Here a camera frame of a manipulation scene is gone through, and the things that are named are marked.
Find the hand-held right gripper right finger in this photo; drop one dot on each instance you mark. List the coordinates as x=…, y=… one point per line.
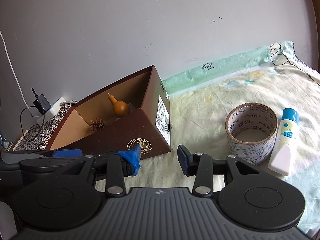
x=183, y=161

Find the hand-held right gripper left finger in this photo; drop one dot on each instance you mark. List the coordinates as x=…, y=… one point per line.
x=133, y=160

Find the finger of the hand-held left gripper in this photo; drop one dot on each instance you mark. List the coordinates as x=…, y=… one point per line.
x=67, y=153

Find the brown cardboard box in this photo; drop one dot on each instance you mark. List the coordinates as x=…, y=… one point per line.
x=112, y=135

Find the brown dried gourd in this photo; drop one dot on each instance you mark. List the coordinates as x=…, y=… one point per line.
x=120, y=108

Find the printed packing tape roll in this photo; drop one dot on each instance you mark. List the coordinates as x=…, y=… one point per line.
x=250, y=152

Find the white bottle with blue cap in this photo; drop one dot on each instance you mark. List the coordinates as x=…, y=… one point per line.
x=282, y=155

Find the floral patterned cloth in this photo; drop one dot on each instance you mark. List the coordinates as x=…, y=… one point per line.
x=42, y=132

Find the pine cone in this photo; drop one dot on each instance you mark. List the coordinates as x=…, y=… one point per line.
x=97, y=125

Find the white power strip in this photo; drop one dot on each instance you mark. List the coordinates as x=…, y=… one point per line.
x=58, y=105

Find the black charger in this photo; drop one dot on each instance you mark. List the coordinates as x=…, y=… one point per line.
x=42, y=103

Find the pale printed bedsheet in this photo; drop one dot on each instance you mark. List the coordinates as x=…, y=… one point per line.
x=212, y=110

